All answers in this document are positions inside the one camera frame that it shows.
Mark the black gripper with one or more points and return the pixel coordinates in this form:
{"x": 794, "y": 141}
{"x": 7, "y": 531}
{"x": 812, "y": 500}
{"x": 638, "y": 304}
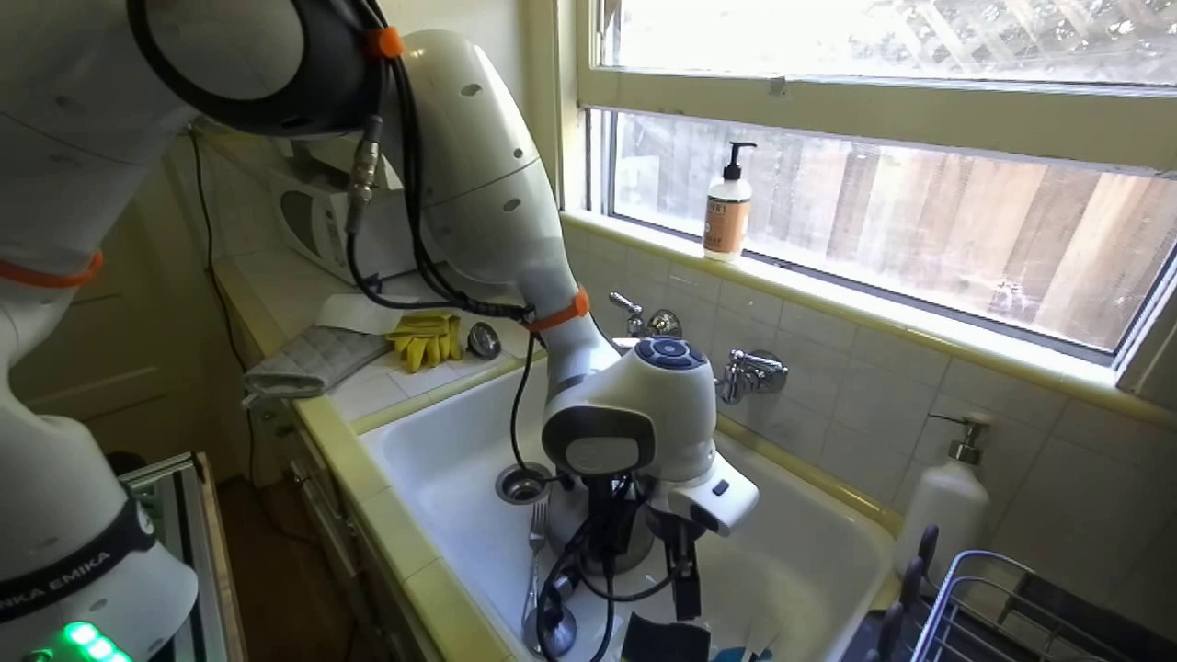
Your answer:
{"x": 676, "y": 539}

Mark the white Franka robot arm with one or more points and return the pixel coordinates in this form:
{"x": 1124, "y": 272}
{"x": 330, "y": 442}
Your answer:
{"x": 491, "y": 184}

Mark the stainless steel teapot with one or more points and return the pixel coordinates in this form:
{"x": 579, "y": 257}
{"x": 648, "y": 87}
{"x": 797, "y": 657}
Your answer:
{"x": 638, "y": 556}

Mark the blue plastic object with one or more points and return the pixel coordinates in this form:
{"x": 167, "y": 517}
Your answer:
{"x": 740, "y": 657}

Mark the white porcelain sink basin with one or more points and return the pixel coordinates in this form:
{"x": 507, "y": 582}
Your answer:
{"x": 812, "y": 564}

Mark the metal goblet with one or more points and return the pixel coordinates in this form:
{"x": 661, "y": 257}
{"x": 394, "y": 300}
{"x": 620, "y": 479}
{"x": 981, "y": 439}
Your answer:
{"x": 549, "y": 629}

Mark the metal sink drain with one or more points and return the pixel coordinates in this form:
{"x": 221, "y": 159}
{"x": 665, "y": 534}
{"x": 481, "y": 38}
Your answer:
{"x": 519, "y": 487}

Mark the dark dish brush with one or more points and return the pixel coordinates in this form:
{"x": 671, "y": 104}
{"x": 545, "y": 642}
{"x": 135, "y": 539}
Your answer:
{"x": 922, "y": 572}

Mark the white pump dispenser bottle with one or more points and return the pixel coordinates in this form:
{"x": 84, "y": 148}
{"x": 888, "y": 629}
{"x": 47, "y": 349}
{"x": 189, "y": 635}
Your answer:
{"x": 942, "y": 517}

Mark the small metal sink strainer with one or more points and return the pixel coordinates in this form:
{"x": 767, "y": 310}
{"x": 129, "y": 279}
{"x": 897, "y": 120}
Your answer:
{"x": 484, "y": 339}

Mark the cream base cabinet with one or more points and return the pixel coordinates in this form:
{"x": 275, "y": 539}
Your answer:
{"x": 333, "y": 551}

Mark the yellow rubber glove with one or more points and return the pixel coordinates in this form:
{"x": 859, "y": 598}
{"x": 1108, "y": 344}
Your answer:
{"x": 430, "y": 339}

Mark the brown pump soap bottle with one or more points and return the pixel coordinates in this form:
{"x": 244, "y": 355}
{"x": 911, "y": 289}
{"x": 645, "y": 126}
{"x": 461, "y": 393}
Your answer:
{"x": 728, "y": 216}

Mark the grey folded towel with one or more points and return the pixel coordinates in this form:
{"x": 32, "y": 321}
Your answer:
{"x": 313, "y": 361}

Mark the white countertop appliance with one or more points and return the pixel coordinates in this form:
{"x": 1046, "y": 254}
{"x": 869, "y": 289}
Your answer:
{"x": 307, "y": 227}

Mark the white panelled door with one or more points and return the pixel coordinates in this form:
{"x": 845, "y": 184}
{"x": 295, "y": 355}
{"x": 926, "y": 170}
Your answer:
{"x": 124, "y": 369}

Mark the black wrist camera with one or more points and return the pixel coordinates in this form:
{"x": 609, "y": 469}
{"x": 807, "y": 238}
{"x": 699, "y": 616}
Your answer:
{"x": 612, "y": 509}

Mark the chrome wall faucet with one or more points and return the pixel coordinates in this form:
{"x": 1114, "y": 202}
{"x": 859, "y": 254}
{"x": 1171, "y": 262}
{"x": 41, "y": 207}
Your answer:
{"x": 753, "y": 369}

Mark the cream window frame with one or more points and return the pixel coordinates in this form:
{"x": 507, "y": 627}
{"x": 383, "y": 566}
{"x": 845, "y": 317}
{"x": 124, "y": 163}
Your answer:
{"x": 859, "y": 110}

